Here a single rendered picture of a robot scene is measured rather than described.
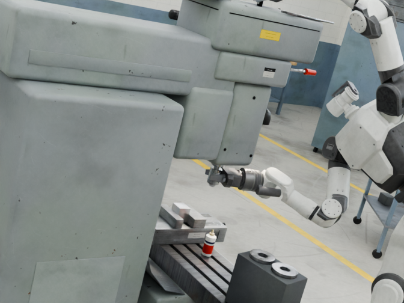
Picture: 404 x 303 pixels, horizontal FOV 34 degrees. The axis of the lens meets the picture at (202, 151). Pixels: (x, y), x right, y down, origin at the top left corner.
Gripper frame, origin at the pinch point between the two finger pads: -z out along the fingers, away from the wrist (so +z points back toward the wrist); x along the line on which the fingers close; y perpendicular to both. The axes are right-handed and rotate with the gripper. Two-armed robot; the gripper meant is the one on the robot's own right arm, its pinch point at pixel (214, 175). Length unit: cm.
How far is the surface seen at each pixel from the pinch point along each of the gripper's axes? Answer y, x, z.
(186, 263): 33.4, 9.1, -6.1
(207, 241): 27.3, 1.5, 3.5
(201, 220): 22.9, -9.0, 2.9
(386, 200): 89, -257, 272
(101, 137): -21, 42, -54
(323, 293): 125, -142, 159
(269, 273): 15, 48, 8
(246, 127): -22.7, 9.4, 3.6
